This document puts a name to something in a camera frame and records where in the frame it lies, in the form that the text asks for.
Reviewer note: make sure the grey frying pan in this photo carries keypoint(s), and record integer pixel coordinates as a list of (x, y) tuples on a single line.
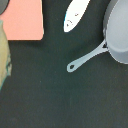
[(115, 31)]

